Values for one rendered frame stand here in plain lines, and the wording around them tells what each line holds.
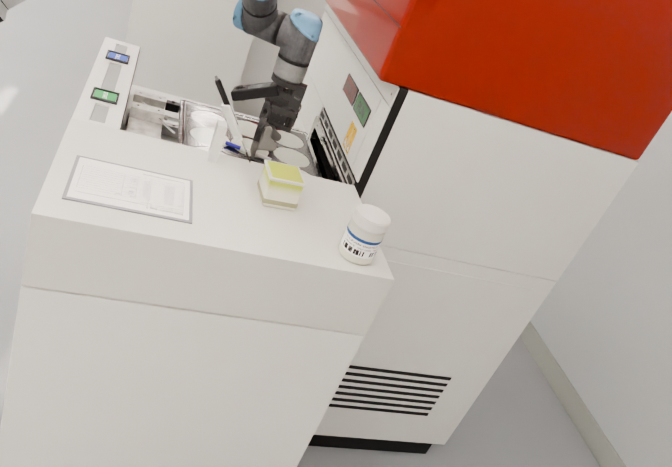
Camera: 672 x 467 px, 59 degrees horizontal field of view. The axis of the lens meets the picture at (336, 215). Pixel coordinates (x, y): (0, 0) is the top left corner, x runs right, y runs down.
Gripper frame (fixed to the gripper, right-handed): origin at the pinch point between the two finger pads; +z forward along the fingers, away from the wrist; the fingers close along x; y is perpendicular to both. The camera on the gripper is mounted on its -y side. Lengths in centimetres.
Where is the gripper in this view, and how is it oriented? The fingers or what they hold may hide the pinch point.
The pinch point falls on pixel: (253, 148)
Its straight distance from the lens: 150.9
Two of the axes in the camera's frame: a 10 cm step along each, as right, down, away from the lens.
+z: -3.6, 8.1, 4.6
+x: 0.8, -4.7, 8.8
